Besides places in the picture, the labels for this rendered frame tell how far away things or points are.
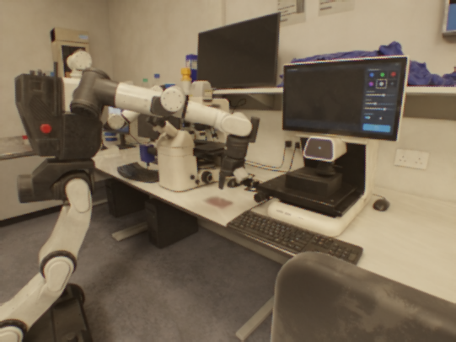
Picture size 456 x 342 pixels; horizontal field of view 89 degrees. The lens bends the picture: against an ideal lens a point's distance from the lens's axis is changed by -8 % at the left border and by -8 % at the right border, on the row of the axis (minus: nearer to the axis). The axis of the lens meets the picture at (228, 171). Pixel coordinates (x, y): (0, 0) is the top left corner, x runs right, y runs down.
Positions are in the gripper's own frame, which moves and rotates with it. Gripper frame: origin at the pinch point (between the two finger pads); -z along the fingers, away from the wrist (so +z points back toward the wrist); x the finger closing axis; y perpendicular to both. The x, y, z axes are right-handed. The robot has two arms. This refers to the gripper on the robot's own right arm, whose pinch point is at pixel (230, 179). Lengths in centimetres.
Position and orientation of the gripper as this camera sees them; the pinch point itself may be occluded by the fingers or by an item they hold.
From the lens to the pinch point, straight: 102.6
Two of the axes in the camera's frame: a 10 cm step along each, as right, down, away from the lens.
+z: 1.5, -9.0, -4.0
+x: 6.7, -2.0, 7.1
